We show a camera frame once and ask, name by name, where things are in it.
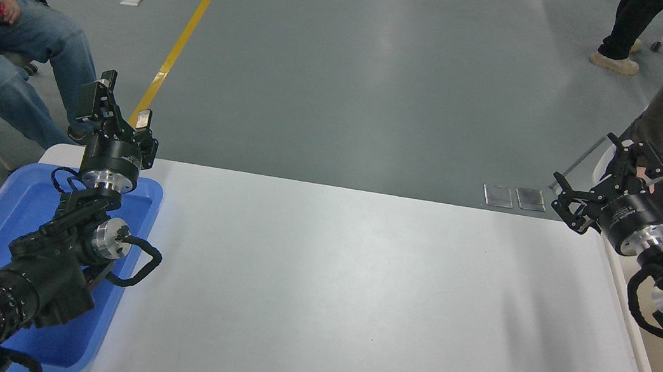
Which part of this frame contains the standing person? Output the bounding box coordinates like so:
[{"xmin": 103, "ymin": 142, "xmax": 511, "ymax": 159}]
[{"xmin": 588, "ymin": 0, "xmax": 663, "ymax": 80}]

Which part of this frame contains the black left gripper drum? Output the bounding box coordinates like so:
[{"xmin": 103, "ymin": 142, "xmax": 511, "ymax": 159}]
[{"xmin": 78, "ymin": 132, "xmax": 146, "ymax": 182}]

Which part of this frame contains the bin-side person's right hand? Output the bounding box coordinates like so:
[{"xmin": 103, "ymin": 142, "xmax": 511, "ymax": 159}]
[{"xmin": 628, "ymin": 162, "xmax": 660, "ymax": 194}]

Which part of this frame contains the blue plastic tray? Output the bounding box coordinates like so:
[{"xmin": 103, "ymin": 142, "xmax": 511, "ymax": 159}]
[{"xmin": 0, "ymin": 159, "xmax": 166, "ymax": 372}]

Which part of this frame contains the silver floor plate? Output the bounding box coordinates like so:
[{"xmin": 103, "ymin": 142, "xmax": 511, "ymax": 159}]
[
  {"xmin": 514, "ymin": 185, "xmax": 550, "ymax": 214},
  {"xmin": 481, "ymin": 182, "xmax": 516, "ymax": 209}
]

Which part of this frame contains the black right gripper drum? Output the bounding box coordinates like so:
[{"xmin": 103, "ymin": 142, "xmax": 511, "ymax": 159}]
[{"xmin": 592, "ymin": 187, "xmax": 663, "ymax": 260}]

